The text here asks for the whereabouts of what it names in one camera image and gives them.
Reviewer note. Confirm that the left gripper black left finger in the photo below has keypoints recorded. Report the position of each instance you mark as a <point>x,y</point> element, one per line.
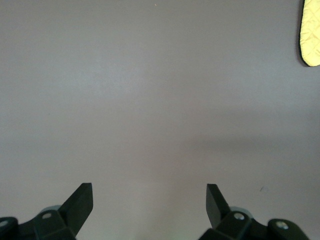
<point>75,212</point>

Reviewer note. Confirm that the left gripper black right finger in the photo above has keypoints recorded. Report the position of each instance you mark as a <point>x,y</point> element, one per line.
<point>220,212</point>

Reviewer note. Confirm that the yellow quilted oven mitt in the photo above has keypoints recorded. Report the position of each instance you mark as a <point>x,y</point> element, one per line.
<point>311,32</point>

